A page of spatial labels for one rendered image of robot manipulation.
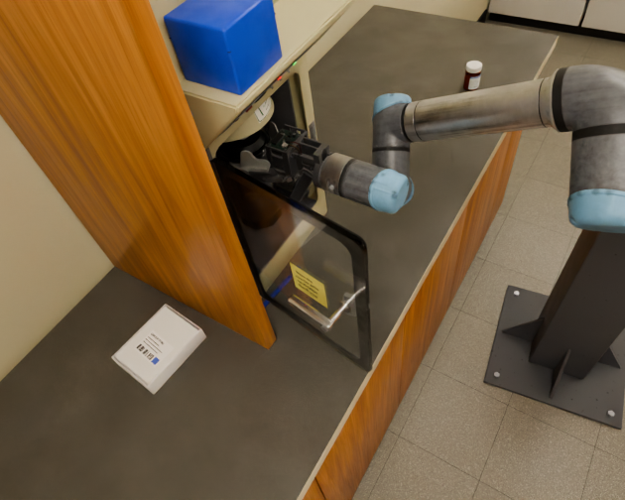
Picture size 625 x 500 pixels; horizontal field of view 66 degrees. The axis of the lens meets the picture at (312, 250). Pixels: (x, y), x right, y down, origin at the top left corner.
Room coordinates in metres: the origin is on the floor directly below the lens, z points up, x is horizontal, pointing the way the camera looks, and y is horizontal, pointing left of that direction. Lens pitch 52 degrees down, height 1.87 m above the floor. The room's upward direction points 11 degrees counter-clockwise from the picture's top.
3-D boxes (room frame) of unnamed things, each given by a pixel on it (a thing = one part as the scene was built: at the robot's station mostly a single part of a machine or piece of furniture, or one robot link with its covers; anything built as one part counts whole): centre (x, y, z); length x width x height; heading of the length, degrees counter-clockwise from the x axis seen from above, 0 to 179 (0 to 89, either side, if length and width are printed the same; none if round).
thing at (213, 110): (0.69, 0.00, 1.46); 0.32 x 0.11 x 0.10; 140
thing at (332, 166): (0.67, -0.07, 1.24); 0.08 x 0.05 x 0.08; 140
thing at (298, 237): (0.49, 0.03, 1.19); 0.30 x 0.01 x 0.40; 40
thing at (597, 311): (0.74, -0.89, 0.45); 0.48 x 0.48 x 0.90; 57
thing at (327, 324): (0.41, 0.01, 1.20); 0.10 x 0.05 x 0.03; 40
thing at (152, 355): (0.53, 0.37, 0.96); 0.16 x 0.12 x 0.04; 135
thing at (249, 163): (0.75, 0.09, 1.24); 0.09 x 0.03 x 0.06; 74
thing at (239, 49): (0.63, 0.06, 1.56); 0.10 x 0.10 x 0.09; 50
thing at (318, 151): (0.72, -0.01, 1.24); 0.12 x 0.08 x 0.09; 50
